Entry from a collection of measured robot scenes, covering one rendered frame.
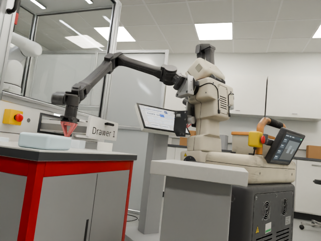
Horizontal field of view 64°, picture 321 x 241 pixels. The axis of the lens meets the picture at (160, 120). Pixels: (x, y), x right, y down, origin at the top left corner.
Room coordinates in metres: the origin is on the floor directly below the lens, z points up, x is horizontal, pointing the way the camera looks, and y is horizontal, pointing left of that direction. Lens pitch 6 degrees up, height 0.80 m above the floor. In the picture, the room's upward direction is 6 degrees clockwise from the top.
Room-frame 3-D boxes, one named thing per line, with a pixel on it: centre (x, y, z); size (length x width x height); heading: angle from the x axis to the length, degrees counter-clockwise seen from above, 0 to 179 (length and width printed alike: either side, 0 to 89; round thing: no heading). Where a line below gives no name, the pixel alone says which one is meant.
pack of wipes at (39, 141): (0.81, 0.34, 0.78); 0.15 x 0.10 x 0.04; 174
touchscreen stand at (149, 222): (2.43, -0.02, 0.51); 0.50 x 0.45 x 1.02; 33
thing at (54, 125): (1.53, 0.51, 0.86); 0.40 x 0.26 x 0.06; 70
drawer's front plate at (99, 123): (1.46, 0.31, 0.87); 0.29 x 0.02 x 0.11; 160
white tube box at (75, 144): (1.23, 0.42, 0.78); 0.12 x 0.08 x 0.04; 88
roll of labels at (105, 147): (1.22, 0.25, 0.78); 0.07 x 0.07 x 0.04
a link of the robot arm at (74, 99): (1.26, 0.44, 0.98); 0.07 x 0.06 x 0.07; 90
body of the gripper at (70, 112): (1.26, 0.44, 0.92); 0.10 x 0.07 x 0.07; 0
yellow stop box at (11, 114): (1.26, 0.71, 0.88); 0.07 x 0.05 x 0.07; 160
